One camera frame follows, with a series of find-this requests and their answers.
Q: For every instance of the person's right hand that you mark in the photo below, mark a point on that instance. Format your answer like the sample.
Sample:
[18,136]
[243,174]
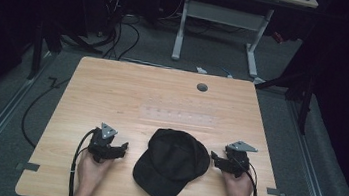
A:
[238,188]

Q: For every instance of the white-legged wooden desk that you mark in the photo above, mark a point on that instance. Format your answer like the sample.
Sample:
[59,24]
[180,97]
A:
[221,15]

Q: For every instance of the black metal stand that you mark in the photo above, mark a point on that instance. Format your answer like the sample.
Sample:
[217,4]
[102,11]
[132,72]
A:
[303,97]
[37,51]

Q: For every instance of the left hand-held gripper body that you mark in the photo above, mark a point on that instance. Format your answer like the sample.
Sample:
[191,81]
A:
[101,143]

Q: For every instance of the blue plug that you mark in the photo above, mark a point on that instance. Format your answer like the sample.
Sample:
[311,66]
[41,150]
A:
[228,73]

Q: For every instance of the grey tape piece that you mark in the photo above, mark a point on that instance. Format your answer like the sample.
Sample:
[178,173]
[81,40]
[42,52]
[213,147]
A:
[275,192]
[29,167]

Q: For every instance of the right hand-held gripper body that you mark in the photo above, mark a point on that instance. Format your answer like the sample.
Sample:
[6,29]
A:
[237,159]

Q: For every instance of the person's left hand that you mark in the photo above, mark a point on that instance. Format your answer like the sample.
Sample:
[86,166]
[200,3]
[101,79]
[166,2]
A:
[89,170]

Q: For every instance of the white plug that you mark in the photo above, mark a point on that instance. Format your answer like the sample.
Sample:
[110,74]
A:
[201,70]

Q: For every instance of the red object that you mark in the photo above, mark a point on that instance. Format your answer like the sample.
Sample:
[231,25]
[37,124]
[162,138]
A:
[278,37]

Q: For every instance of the black baseball cap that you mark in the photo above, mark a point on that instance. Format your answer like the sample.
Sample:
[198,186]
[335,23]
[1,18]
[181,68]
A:
[171,164]

